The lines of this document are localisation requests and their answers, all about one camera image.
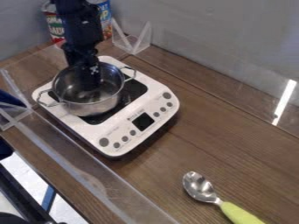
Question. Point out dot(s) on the white and black stove top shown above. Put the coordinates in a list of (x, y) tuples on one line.
[(113, 133)]

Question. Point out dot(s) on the clear acrylic left bracket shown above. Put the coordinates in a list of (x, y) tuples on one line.
[(15, 108)]

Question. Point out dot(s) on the clear acrylic corner bracket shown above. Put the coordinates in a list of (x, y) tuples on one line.
[(129, 43)]

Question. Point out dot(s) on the tomato sauce can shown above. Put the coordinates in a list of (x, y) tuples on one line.
[(53, 22)]

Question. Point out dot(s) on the spoon with green handle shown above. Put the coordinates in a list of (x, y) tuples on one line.
[(200, 190)]

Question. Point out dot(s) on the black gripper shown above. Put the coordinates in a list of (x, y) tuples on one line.
[(83, 33)]

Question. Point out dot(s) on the black and blue stand frame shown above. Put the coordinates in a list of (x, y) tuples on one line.
[(21, 200)]

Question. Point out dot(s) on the silver steel pot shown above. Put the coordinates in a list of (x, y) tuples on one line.
[(87, 93)]

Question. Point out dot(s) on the alphabet soup can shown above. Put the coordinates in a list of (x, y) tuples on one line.
[(105, 18)]

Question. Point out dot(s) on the clear acrylic front barrier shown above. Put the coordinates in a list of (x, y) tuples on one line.
[(99, 193)]

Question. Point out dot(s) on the blue cloth object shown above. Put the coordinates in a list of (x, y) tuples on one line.
[(5, 149)]

